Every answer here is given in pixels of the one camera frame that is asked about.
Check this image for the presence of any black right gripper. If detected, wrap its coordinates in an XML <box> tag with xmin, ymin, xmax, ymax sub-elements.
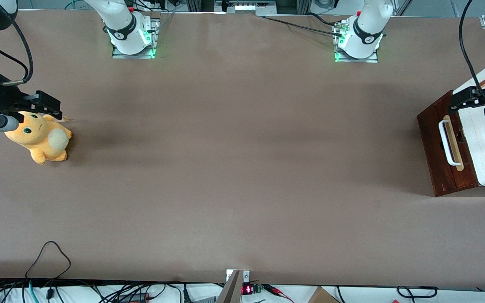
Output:
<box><xmin>0</xmin><ymin>74</ymin><xmax>63</xmax><ymax>121</ymax></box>

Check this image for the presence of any white drawer handle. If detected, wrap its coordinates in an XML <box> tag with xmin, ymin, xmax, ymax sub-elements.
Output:
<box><xmin>438</xmin><ymin>120</ymin><xmax>462</xmax><ymax>167</ymax></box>

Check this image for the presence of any brown wooden drawer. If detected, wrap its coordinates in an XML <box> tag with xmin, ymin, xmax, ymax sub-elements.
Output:
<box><xmin>417</xmin><ymin>90</ymin><xmax>480</xmax><ymax>197</ymax></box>

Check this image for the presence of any orange plush toy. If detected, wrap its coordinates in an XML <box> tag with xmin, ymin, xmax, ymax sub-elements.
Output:
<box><xmin>4</xmin><ymin>110</ymin><xmax>73</xmax><ymax>165</ymax></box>

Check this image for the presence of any black power adapter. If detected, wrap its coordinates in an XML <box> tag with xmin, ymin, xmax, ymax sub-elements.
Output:
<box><xmin>118</xmin><ymin>292</ymin><xmax>150</xmax><ymax>303</ymax></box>

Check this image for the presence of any white power strip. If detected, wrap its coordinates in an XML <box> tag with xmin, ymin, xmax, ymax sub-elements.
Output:
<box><xmin>215</xmin><ymin>0</ymin><xmax>277</xmax><ymax>16</ymax></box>

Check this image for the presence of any brown cardboard box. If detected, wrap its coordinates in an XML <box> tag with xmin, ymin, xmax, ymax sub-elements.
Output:
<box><xmin>308</xmin><ymin>286</ymin><xmax>341</xmax><ymax>303</ymax></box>

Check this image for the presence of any red black clip lead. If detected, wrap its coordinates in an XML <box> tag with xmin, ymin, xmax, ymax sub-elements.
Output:
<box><xmin>263</xmin><ymin>284</ymin><xmax>294</xmax><ymax>303</ymax></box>

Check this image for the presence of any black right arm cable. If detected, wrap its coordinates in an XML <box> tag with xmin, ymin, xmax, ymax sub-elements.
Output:
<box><xmin>0</xmin><ymin>17</ymin><xmax>34</xmax><ymax>85</ymax></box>

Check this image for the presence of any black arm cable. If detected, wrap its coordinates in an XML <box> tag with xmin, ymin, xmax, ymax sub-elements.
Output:
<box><xmin>458</xmin><ymin>0</ymin><xmax>485</xmax><ymax>108</ymax></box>
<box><xmin>0</xmin><ymin>17</ymin><xmax>34</xmax><ymax>85</ymax></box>

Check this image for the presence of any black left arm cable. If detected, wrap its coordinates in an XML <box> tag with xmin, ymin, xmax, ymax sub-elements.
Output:
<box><xmin>458</xmin><ymin>0</ymin><xmax>485</xmax><ymax>108</ymax></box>

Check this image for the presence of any beige wooden handle plate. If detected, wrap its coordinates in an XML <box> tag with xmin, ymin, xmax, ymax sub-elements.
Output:
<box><xmin>443</xmin><ymin>114</ymin><xmax>465</xmax><ymax>172</ymax></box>

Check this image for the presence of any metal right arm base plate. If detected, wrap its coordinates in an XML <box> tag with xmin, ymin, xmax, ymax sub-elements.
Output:
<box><xmin>111</xmin><ymin>18</ymin><xmax>161</xmax><ymax>59</ymax></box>

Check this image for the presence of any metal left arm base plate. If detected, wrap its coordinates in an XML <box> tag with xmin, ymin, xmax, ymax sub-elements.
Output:
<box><xmin>333</xmin><ymin>20</ymin><xmax>379</xmax><ymax>64</ymax></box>

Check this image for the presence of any thin black looped cable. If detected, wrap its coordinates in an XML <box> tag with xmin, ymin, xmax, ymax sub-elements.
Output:
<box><xmin>25</xmin><ymin>241</ymin><xmax>72</xmax><ymax>279</ymax></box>

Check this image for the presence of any long black table cable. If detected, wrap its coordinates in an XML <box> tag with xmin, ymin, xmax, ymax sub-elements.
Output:
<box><xmin>263</xmin><ymin>13</ymin><xmax>346</xmax><ymax>37</ymax></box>

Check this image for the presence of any black coiled cable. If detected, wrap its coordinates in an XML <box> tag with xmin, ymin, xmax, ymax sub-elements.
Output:
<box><xmin>397</xmin><ymin>286</ymin><xmax>439</xmax><ymax>298</ymax></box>

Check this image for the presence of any grey metal camera mount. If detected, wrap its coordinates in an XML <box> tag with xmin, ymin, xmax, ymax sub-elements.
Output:
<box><xmin>216</xmin><ymin>269</ymin><xmax>251</xmax><ymax>303</ymax></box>

